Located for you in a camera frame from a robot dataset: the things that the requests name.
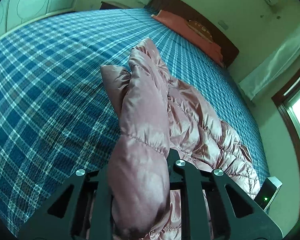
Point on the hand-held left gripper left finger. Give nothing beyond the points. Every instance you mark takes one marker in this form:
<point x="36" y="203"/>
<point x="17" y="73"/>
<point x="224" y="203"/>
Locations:
<point x="102" y="200"/>

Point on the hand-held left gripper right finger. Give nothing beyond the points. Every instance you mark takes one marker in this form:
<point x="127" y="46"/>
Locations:
<point x="190" y="195"/>

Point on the pink puffer jacket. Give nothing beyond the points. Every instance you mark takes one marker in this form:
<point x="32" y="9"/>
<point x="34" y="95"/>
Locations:
<point x="145" y="120"/>

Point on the bed with blue plaid sheet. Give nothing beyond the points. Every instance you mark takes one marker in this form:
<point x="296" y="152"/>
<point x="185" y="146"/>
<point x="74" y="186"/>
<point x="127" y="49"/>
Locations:
<point x="52" y="92"/>

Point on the wide white curtain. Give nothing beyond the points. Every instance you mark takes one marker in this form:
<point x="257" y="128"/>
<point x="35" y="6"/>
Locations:
<point x="277" y="62"/>

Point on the dark wooden headboard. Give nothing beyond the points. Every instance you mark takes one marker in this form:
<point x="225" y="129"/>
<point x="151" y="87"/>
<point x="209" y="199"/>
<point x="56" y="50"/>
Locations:
<point x="230" y="52"/>

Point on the brown printed cushion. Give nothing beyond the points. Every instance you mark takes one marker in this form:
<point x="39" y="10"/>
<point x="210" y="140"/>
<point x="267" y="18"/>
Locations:
<point x="201" y="30"/>

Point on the red pillow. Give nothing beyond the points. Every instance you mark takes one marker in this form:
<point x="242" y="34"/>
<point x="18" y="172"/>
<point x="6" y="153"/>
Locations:
<point x="180" y="26"/>

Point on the dark wooden nightstand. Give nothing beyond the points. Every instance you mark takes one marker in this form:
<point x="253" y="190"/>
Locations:
<point x="112" y="5"/>

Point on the white wardrobe with circle pattern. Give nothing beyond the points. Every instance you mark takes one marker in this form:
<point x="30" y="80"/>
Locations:
<point x="35" y="5"/>

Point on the window with brown frame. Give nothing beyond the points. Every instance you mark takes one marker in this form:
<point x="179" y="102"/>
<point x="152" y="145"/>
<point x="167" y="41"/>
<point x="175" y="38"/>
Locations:
<point x="297" y="110"/>

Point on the white wall outlet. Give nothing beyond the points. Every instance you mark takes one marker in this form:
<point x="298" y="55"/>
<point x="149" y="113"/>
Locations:
<point x="223" y="25"/>

